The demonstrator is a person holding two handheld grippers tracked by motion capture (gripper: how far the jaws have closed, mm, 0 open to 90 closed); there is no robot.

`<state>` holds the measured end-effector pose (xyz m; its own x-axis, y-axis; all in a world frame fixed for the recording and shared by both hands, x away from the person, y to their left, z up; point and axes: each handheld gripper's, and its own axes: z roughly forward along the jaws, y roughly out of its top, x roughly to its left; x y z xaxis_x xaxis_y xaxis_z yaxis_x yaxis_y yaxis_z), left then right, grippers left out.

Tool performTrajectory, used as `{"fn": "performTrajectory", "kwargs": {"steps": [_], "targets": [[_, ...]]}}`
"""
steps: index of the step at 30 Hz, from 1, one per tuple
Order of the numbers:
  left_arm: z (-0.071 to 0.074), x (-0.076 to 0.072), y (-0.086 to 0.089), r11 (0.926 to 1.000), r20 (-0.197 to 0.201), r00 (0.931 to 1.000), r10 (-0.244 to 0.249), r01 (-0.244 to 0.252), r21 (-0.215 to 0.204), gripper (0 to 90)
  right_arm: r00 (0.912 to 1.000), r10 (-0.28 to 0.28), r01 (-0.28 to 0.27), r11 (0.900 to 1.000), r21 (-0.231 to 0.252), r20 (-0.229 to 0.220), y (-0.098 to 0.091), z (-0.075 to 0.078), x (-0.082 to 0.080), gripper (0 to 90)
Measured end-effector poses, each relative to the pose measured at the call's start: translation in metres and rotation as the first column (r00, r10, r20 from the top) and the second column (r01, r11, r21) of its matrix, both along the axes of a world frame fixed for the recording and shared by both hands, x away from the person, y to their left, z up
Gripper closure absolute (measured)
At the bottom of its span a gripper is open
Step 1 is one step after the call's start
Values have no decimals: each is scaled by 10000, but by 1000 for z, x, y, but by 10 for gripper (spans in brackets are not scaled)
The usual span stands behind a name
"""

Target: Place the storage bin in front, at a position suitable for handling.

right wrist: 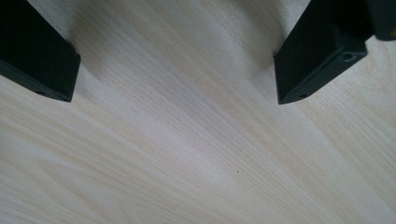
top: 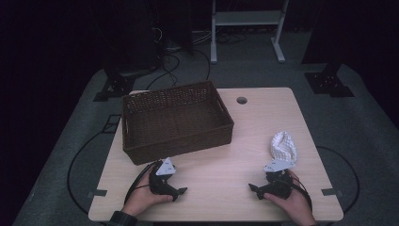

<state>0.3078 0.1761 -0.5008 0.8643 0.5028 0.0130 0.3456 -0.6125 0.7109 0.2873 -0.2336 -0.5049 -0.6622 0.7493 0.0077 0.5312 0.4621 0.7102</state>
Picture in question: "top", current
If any white metal stand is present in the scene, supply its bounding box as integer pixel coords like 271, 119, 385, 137
210, 0, 290, 64

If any black floor cable loop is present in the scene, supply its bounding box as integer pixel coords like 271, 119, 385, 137
315, 145, 360, 215
66, 130, 109, 216

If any curved black floor cable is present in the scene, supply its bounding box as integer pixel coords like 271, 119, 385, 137
192, 48, 211, 81

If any brown woven basket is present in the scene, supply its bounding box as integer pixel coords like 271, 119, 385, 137
120, 80, 235, 167

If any grey floor tape strip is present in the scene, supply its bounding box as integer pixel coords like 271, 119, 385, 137
88, 188, 108, 199
321, 187, 343, 197

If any tangled black floor cable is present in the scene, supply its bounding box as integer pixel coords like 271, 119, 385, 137
145, 53, 182, 90

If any person's left hand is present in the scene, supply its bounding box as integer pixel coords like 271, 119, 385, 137
121, 164, 174, 218

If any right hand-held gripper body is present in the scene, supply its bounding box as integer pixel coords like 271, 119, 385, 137
263, 158, 297, 201

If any right hand-held gripper cable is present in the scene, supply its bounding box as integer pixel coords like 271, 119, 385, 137
290, 173, 313, 211

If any cable bundle under stand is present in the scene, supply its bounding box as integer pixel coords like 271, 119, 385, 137
192, 28, 248, 45

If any white knitted cloth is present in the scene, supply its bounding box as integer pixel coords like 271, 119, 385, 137
270, 130, 298, 164

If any left hand-held gripper cable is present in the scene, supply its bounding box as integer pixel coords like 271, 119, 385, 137
124, 160, 158, 205

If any black stand base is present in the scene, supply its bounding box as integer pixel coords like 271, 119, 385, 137
301, 46, 356, 98
92, 62, 158, 103

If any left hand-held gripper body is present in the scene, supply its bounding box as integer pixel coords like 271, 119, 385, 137
148, 157, 178, 202

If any black floor tape outline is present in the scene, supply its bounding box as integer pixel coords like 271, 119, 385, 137
103, 114, 122, 135

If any person's right hand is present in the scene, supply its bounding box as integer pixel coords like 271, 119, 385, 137
263, 169, 318, 226

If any hand-held gripper cable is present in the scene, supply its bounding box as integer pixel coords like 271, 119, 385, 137
290, 173, 313, 211
124, 160, 158, 205

